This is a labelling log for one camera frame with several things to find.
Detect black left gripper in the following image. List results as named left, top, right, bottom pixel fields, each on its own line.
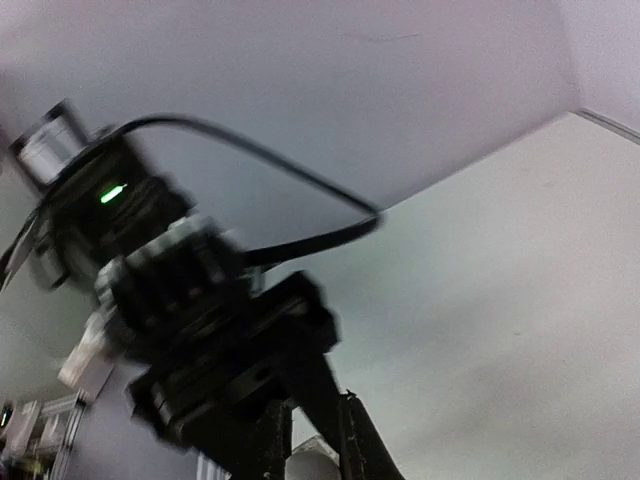
left=57, top=189, right=344, bottom=446

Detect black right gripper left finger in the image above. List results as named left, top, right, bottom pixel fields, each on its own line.
left=252, top=400, right=292, bottom=479

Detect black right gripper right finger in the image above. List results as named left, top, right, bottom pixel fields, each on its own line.
left=338, top=392, right=404, bottom=480

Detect aluminium front rail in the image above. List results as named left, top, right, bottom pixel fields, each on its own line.
left=1, top=393, right=87, bottom=458

